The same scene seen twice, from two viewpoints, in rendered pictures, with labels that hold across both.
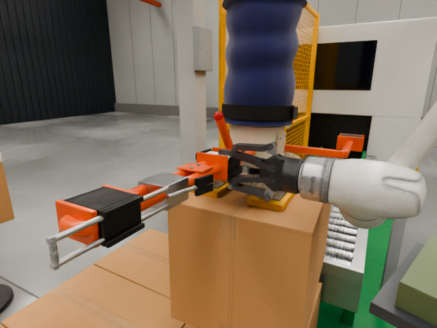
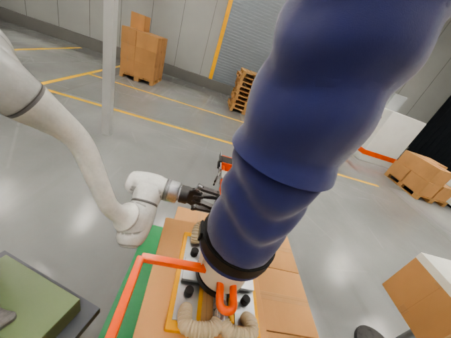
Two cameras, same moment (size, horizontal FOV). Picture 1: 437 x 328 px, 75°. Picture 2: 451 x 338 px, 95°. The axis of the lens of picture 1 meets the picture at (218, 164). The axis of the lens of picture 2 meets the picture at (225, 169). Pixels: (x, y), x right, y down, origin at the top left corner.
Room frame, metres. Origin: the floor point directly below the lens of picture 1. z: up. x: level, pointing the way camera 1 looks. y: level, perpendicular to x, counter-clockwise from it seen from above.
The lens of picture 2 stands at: (1.18, -0.49, 1.76)
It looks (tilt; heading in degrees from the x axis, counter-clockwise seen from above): 29 degrees down; 141
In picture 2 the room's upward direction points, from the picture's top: 21 degrees clockwise
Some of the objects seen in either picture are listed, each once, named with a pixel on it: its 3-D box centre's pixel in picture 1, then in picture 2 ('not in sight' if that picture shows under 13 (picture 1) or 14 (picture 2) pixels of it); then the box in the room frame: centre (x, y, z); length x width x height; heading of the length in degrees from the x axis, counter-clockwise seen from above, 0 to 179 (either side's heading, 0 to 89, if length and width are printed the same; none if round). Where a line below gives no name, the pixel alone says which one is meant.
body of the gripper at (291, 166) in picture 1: (281, 174); (190, 196); (0.59, -0.14, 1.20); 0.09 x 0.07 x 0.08; 61
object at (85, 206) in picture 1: (101, 212); (227, 163); (0.37, 0.17, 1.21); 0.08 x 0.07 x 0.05; 152
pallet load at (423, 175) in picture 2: not in sight; (423, 177); (-0.06, 7.35, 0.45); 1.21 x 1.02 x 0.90; 152
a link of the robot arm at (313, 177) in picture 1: (315, 179); (172, 191); (0.56, -0.20, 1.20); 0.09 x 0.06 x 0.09; 151
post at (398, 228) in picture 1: (395, 240); not in sight; (1.48, -1.04, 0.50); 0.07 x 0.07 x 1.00; 61
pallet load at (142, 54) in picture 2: not in sight; (145, 49); (-6.56, 1.05, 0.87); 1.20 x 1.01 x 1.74; 152
